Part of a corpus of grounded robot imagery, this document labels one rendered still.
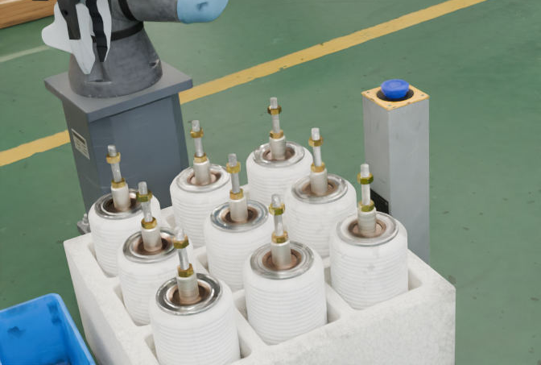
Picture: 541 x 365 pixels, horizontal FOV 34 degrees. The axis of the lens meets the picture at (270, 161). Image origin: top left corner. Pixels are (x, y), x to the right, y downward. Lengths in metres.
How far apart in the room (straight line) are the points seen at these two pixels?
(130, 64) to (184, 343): 0.55
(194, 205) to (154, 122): 0.27
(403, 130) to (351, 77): 0.88
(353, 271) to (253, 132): 0.88
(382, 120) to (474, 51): 1.03
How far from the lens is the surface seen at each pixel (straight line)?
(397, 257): 1.08
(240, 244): 1.10
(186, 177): 1.24
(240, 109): 2.02
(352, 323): 1.06
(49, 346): 1.34
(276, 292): 1.01
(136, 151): 1.44
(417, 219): 1.36
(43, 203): 1.78
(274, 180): 1.24
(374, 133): 1.29
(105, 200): 1.22
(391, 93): 1.26
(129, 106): 1.40
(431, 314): 1.11
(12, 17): 2.83
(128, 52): 1.40
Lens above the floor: 0.85
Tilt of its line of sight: 28 degrees down
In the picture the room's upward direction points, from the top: 6 degrees counter-clockwise
